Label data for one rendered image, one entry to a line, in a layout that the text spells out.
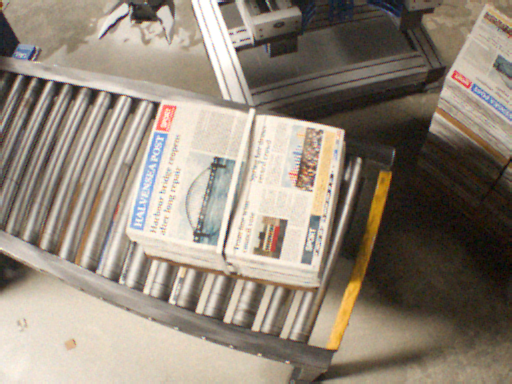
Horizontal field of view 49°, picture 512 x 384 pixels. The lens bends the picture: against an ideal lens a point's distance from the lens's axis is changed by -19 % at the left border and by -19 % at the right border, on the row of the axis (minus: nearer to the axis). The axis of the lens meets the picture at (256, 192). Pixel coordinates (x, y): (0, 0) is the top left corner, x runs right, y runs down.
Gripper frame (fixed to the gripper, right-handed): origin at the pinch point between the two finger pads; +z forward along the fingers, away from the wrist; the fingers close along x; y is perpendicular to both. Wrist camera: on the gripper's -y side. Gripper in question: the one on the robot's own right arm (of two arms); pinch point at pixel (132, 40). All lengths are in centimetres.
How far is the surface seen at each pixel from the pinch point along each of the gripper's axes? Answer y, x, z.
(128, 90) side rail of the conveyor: 45.0, 6.8, -10.6
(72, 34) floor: 134, 63, -80
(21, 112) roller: 50, 40, -3
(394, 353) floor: 113, -89, 38
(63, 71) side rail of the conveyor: 48, 29, -16
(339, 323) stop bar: 35, -51, 40
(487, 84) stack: 29, -87, -26
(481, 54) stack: 30, -86, -37
